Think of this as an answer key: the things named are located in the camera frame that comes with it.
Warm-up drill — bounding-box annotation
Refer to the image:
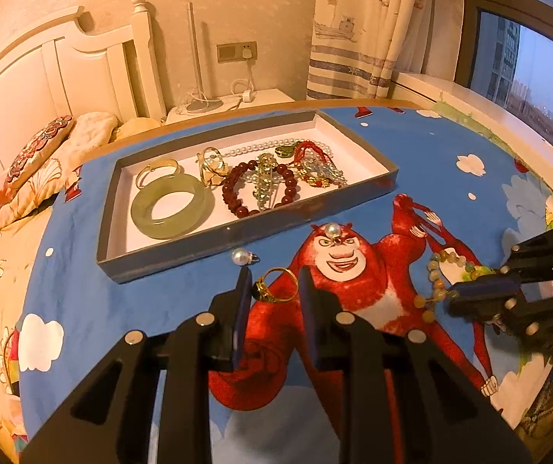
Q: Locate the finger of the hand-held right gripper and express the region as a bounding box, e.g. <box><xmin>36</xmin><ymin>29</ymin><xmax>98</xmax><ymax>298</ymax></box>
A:
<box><xmin>456</xmin><ymin>225</ymin><xmax>553</xmax><ymax>299</ymax></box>
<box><xmin>445</xmin><ymin>290</ymin><xmax>553</xmax><ymax>364</ymax></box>

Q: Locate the multicolour bead bracelet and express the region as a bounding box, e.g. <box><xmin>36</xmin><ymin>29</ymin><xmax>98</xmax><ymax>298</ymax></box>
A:
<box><xmin>414</xmin><ymin>246</ymin><xmax>492</xmax><ymax>324</ymax></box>

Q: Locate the blue cartoon printed tablecloth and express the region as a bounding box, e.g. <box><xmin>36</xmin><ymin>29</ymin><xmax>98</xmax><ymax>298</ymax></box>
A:
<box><xmin>18</xmin><ymin>101</ymin><xmax>553</xmax><ymax>445</ymax></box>

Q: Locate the dark framed window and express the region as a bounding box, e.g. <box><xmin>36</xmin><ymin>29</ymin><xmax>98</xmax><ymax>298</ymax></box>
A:
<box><xmin>453</xmin><ymin>0</ymin><xmax>553</xmax><ymax>150</ymax></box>

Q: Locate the green jade bangle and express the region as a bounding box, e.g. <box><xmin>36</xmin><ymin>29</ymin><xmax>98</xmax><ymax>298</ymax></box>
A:
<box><xmin>130</xmin><ymin>176</ymin><xmax>211</xmax><ymax>240</ymax></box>

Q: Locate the white window sill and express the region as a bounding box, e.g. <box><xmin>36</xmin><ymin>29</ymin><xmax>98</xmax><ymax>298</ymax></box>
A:
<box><xmin>395</xmin><ymin>72</ymin><xmax>553</xmax><ymax>165</ymax></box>

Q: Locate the gold ring with dark stone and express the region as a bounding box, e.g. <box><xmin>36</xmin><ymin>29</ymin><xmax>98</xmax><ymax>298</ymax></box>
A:
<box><xmin>254</xmin><ymin>267</ymin><xmax>300</xmax><ymax>304</ymax></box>

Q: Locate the cream shell print pillow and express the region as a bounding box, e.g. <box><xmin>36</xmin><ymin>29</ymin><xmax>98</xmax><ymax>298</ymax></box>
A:
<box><xmin>0</xmin><ymin>111</ymin><xmax>120</xmax><ymax>230</ymax></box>

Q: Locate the white thin desk lamp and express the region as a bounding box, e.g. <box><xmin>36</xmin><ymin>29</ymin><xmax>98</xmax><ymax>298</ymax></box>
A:
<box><xmin>184</xmin><ymin>2</ymin><xmax>224</xmax><ymax>113</ymax></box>

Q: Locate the white wooden headboard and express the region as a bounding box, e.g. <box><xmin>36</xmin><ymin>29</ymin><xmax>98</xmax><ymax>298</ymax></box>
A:
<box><xmin>0</xmin><ymin>0</ymin><xmax>168</xmax><ymax>175</ymax></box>

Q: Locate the green crystal hair clip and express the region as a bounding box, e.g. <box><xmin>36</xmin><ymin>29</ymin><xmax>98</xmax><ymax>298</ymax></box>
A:
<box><xmin>245</xmin><ymin>152</ymin><xmax>280</xmax><ymax>212</ymax></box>

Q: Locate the grey shallow jewelry tray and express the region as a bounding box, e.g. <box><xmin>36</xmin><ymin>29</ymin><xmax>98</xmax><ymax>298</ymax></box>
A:
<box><xmin>97</xmin><ymin>109</ymin><xmax>399</xmax><ymax>285</ymax></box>

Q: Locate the gold wall socket panel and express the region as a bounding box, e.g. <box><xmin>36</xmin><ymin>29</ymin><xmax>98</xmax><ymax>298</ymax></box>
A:
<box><xmin>216</xmin><ymin>41</ymin><xmax>258</xmax><ymax>65</ymax></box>

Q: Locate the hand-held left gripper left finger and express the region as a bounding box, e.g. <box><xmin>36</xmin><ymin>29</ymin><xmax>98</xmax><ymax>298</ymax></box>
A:
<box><xmin>18</xmin><ymin>267</ymin><xmax>253</xmax><ymax>464</ymax></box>

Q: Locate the red string bracelet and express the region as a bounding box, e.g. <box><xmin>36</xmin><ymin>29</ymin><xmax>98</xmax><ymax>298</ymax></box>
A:
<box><xmin>290</xmin><ymin>139</ymin><xmax>350</xmax><ymax>189</ymax></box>

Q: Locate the gold ornate brooch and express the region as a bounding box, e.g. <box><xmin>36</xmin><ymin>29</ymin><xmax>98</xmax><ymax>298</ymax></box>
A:
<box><xmin>196</xmin><ymin>146</ymin><xmax>233</xmax><ymax>190</ymax></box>

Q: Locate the yellow pillow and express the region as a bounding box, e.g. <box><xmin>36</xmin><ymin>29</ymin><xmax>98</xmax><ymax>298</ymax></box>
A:
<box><xmin>117</xmin><ymin>117</ymin><xmax>162</xmax><ymax>139</ymax></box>

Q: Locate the dark red bead bracelet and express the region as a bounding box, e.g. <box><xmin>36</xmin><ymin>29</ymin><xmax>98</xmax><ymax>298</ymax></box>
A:
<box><xmin>221</xmin><ymin>162</ymin><xmax>301</xmax><ymax>216</ymax></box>

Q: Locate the cream striped printed curtain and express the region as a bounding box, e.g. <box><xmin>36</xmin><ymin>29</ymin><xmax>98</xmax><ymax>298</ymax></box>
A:
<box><xmin>306</xmin><ymin>0</ymin><xmax>439</xmax><ymax>102</ymax></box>

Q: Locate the white pearl necklace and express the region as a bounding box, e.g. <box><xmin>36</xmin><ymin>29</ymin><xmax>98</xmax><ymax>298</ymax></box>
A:
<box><xmin>218</xmin><ymin>138</ymin><xmax>338</xmax><ymax>161</ymax></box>

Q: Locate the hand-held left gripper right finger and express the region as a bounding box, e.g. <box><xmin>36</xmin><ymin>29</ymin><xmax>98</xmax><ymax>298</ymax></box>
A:
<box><xmin>298</xmin><ymin>268</ymin><xmax>534</xmax><ymax>464</ymax></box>

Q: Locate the white charger cable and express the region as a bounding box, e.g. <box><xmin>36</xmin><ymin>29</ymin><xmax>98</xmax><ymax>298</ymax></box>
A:
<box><xmin>230</xmin><ymin>60</ymin><xmax>254</xmax><ymax>96</ymax></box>

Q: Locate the red floral patterned pillow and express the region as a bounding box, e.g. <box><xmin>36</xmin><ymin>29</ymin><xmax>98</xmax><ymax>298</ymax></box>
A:
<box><xmin>5</xmin><ymin>115</ymin><xmax>77</xmax><ymax>189</ymax></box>

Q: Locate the white nightstand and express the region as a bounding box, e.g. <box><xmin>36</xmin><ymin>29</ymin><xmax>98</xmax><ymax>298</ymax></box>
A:
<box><xmin>165</xmin><ymin>88</ymin><xmax>297</xmax><ymax>126</ymax></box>

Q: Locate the gold open bangle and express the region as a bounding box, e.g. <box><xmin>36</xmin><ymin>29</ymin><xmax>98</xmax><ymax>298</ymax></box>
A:
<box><xmin>135</xmin><ymin>158</ymin><xmax>181</xmax><ymax>188</ymax></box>

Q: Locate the yellow printed bed sheet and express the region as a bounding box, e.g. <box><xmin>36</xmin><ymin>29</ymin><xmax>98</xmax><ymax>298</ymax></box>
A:
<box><xmin>0</xmin><ymin>203</ymin><xmax>84</xmax><ymax>450</ymax></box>

